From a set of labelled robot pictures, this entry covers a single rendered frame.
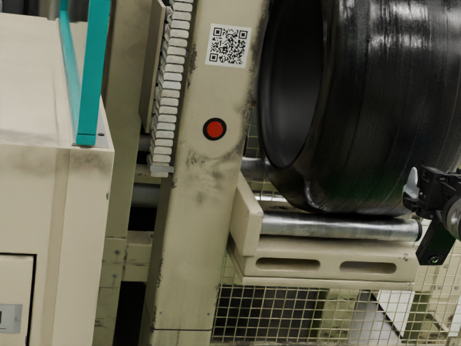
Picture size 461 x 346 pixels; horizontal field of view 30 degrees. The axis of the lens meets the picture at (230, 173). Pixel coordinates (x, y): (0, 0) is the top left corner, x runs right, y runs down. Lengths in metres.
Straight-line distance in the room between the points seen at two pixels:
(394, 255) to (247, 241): 0.31
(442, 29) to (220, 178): 0.49
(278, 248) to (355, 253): 0.16
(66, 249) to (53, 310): 0.08
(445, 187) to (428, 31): 0.27
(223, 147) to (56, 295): 0.77
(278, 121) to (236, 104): 0.35
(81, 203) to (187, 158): 0.76
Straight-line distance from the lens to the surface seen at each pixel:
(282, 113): 1.95
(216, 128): 1.60
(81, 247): 0.90
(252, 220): 1.57
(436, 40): 1.51
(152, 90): 1.98
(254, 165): 1.88
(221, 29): 1.55
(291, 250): 1.64
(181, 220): 1.67
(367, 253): 1.70
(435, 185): 1.43
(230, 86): 1.59
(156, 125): 1.60
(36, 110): 0.95
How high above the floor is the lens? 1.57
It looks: 21 degrees down
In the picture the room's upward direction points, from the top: 10 degrees clockwise
